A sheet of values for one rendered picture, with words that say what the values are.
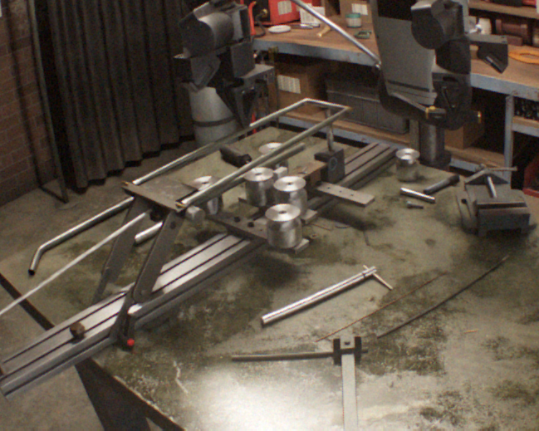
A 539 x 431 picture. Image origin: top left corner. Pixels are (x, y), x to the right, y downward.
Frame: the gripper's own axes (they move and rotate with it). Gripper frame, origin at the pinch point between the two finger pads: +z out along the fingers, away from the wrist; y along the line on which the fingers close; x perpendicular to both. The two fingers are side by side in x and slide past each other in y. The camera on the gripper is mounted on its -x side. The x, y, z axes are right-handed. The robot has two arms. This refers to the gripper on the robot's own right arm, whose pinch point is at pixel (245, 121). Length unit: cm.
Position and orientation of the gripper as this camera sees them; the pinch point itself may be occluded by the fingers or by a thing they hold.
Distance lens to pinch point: 100.2
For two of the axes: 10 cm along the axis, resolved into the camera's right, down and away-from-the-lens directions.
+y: 7.0, 2.4, -6.7
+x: 7.0, -4.0, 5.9
